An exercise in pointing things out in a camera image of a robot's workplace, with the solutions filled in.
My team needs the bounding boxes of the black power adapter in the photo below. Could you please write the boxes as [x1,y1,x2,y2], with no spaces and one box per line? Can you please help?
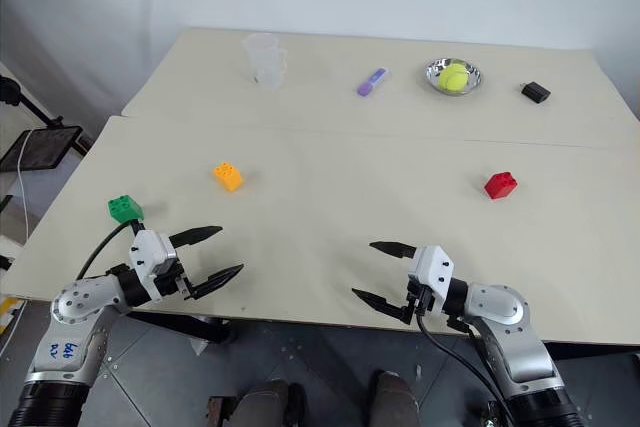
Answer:
[519,80,553,106]

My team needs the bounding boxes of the shiny steel bowl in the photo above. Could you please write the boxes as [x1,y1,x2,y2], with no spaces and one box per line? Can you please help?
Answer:
[424,56,484,97]

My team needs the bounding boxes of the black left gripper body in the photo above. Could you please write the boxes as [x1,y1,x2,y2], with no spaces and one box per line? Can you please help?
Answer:
[152,258,197,301]

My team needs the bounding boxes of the black tablet screen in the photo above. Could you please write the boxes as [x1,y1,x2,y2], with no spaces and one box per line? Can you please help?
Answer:
[0,125,83,173]

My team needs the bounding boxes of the clear plastic measuring cup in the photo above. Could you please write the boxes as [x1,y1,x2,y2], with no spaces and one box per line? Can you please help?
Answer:
[240,32,290,90]

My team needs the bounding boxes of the dark rounded shape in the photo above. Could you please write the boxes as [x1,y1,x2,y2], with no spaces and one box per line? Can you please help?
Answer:
[368,369,422,427]
[231,378,308,427]

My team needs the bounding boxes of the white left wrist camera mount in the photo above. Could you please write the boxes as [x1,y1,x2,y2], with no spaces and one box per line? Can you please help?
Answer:
[128,229,178,301]

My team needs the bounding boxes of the yellow-green tennis ball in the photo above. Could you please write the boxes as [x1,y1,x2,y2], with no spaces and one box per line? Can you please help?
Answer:
[438,63,471,95]

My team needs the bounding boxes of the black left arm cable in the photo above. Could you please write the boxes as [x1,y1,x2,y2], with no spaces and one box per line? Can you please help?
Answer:
[74,218,146,282]

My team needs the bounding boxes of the orange toy brick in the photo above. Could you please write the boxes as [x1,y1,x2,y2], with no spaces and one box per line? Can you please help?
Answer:
[213,161,246,194]

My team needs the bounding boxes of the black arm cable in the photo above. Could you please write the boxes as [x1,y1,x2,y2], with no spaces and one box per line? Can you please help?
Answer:
[74,218,146,282]
[414,311,517,427]

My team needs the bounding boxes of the yellow white box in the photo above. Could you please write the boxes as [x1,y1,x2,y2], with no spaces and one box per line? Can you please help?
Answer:
[0,295,22,334]

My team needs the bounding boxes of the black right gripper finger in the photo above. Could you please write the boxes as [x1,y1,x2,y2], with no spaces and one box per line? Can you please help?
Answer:
[350,287,414,325]
[368,240,418,261]

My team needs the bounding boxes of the thin white cable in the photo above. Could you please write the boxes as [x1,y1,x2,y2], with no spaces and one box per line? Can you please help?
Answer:
[16,128,35,244]

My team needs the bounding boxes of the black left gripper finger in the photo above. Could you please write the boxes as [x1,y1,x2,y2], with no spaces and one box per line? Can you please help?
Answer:
[168,225,224,250]
[186,262,246,301]

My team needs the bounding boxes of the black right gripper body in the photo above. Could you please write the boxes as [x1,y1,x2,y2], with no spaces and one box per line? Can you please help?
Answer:
[399,280,437,326]

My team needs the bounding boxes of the red toy brick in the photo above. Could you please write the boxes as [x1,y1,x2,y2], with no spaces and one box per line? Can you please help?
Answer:
[482,170,520,201]

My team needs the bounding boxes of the green toy brick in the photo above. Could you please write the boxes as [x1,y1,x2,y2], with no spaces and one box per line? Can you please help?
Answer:
[106,194,147,224]

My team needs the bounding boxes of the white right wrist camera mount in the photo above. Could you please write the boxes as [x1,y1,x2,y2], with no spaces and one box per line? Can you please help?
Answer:
[406,244,456,309]

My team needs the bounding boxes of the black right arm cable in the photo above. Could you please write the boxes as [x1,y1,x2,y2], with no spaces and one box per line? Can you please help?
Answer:
[414,311,517,427]

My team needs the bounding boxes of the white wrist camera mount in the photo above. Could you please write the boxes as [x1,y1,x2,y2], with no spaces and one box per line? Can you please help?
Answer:
[406,244,456,309]
[128,229,178,301]

